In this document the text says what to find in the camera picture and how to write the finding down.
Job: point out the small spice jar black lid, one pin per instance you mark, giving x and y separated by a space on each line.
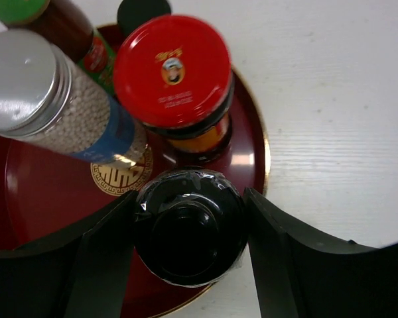
133 13

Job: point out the blue-label jar silver lid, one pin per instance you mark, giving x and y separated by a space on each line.
49 102

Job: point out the white powder bottle black cap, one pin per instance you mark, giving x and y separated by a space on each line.
189 226

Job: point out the round red lacquer tray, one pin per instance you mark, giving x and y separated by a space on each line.
42 191

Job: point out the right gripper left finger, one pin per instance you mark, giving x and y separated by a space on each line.
79 271

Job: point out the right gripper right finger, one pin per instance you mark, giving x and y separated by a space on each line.
301 271

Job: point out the green-label sauce bottle yellow cap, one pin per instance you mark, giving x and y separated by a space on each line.
64 24

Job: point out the chili sauce jar red lid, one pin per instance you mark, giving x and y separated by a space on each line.
174 75

